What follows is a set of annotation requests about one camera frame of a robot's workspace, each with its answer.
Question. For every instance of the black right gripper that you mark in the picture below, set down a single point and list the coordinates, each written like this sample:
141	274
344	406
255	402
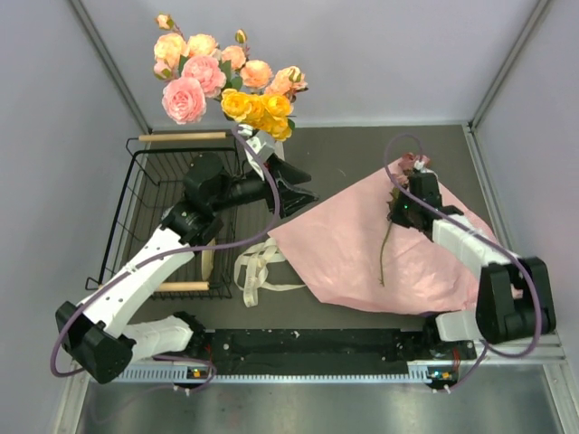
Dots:
398	218

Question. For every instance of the pink wrapping paper sheet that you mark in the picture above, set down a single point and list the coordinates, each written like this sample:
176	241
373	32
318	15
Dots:
348	254

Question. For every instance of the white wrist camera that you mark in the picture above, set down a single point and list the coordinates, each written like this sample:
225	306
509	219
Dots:
422	164
261	143

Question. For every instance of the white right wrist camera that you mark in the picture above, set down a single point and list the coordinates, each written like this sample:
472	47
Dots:
422	164

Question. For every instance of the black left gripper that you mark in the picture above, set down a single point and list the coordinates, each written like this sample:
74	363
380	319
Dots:
289	199

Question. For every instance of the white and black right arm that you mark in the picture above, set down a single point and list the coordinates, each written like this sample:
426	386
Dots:
514	298

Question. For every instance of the grey slotted cable duct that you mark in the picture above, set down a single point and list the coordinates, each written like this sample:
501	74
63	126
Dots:
197	374

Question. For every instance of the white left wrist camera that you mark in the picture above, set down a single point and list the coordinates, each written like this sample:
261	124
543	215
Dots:
261	143

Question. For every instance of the cream printed ribbon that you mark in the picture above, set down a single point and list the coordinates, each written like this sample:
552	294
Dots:
250	271

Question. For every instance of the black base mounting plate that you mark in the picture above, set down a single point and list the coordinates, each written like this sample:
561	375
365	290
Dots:
392	344

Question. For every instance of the peach rose stem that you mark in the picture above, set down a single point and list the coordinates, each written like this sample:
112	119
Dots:
172	47
256	76

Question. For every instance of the yellow rose stem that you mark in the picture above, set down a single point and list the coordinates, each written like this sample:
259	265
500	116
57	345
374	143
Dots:
268	112

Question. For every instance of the mauve rose stem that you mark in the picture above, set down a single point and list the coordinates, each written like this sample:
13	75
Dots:
405	165

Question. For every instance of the black wire basket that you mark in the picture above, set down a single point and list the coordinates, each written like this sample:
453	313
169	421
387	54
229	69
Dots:
153	183

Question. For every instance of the cream ceramic plate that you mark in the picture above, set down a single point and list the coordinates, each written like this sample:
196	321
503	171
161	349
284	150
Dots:
207	264

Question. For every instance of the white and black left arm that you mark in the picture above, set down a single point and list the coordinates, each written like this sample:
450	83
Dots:
97	332

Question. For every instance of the pink rose stem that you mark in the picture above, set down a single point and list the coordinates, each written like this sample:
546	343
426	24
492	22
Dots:
194	82

